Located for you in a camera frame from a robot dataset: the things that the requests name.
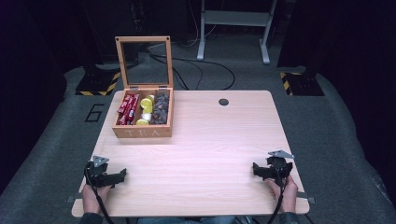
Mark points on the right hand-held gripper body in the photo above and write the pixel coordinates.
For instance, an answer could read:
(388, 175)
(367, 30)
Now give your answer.
(280, 166)

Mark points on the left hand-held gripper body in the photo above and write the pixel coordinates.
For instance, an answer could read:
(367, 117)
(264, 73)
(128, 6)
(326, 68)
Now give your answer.
(97, 174)

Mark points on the person's left hand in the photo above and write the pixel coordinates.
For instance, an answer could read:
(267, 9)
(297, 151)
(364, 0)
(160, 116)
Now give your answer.
(91, 199)

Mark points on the person's right hand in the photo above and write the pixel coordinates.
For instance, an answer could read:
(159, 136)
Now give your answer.
(288, 196)

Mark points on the wooden tea box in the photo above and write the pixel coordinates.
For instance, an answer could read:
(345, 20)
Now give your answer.
(141, 132)

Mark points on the white round capsule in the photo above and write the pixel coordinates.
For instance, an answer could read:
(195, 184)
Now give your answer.
(146, 116)

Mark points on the pile of red packets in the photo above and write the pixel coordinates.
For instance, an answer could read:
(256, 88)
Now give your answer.
(127, 109)

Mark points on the black table grommet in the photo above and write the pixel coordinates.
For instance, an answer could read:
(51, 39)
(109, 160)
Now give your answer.
(223, 102)

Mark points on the pile of dark packets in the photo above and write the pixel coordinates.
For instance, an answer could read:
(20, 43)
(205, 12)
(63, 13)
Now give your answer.
(161, 108)

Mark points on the black striped stand base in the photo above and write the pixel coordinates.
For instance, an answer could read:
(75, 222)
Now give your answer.
(99, 83)
(300, 84)

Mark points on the white metal stand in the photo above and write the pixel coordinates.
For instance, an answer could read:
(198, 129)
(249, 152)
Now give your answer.
(233, 18)

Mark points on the grey table bracket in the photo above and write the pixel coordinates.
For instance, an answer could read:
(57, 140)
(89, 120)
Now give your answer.
(306, 197)
(74, 198)

